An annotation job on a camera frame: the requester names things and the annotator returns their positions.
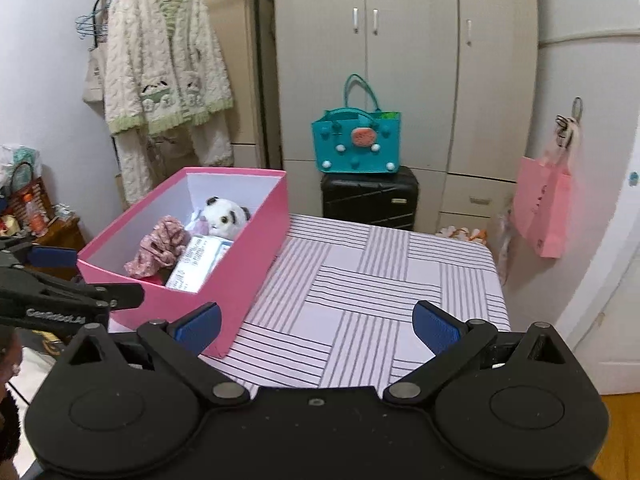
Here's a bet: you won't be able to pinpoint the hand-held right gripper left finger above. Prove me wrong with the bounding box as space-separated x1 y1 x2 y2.
67 302 251 403

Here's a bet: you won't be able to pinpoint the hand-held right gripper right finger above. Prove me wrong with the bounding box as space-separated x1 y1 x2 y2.
382 300 572 403

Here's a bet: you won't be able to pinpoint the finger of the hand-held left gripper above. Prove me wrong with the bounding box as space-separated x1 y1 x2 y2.
0 241 80 268
0 270 146 311

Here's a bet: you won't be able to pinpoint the white packet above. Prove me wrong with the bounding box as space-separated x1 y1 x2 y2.
165 235 235 293

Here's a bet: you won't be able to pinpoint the pink cardboard box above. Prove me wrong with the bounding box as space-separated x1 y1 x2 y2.
76 166 290 359

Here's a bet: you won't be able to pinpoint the pink floral scrunchie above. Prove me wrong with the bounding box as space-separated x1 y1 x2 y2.
123 215 192 279

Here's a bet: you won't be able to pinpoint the panda plush toy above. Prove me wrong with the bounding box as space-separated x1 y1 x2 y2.
199 196 252 241

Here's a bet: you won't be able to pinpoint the person's left hand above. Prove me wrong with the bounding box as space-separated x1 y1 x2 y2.
0 332 23 388

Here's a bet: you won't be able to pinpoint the wooden cabinet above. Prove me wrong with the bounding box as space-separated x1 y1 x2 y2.
0 215 88 281

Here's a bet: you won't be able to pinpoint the orange drink bottle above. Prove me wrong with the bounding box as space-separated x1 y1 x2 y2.
22 195 48 233

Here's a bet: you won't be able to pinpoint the brown woven basket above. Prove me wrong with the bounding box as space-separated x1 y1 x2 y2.
0 162 53 233

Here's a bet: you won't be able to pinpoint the patterned plastic bag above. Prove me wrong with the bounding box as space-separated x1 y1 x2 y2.
0 145 38 181

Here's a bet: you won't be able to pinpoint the clear plastic bag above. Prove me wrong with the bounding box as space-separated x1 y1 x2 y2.
492 205 518 286

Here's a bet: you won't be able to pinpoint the black suitcase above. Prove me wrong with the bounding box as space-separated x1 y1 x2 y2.
320 166 420 232

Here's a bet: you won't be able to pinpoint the pink tote bag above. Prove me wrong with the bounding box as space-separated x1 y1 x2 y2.
511 155 573 259

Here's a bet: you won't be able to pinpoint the white door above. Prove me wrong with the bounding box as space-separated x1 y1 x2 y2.
555 125 640 396

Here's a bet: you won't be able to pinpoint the white fluffy pajama pants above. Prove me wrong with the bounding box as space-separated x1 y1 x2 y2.
114 110 235 206

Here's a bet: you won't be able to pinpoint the beige canvas tote bag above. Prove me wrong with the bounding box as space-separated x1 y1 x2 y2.
82 0 111 106

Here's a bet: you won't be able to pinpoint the teal felt handbag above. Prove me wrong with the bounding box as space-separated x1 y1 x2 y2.
312 74 402 175

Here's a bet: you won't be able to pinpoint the white fluffy pajama jacket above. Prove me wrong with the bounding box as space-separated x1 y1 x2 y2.
102 0 235 136

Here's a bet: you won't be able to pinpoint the grey wardrobe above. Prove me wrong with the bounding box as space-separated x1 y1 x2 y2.
272 0 538 233

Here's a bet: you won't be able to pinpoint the beige wardrobe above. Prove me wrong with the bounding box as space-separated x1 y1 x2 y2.
177 0 281 168

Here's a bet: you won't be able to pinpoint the blue wire hanger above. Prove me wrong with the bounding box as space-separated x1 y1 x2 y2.
75 0 111 41

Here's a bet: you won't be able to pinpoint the wall hook with straps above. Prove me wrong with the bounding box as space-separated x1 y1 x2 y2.
555 96 585 151

